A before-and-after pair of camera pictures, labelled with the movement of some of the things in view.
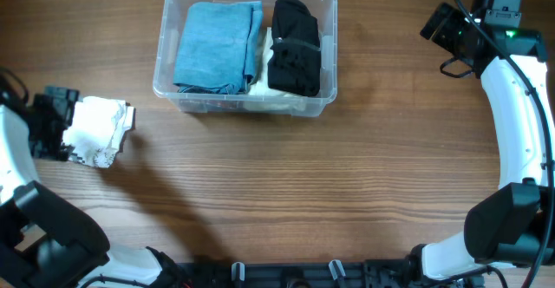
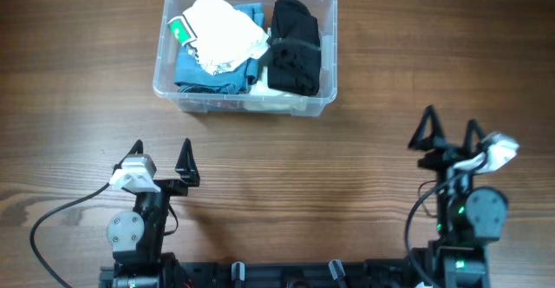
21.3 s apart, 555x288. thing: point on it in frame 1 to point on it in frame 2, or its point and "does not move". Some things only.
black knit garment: x=294 y=57 does not move
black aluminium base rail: x=349 y=273 does not move
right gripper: x=453 y=19 to x=443 y=157
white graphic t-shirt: x=98 y=128 to x=221 y=36
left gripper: x=63 y=100 to x=186 y=166
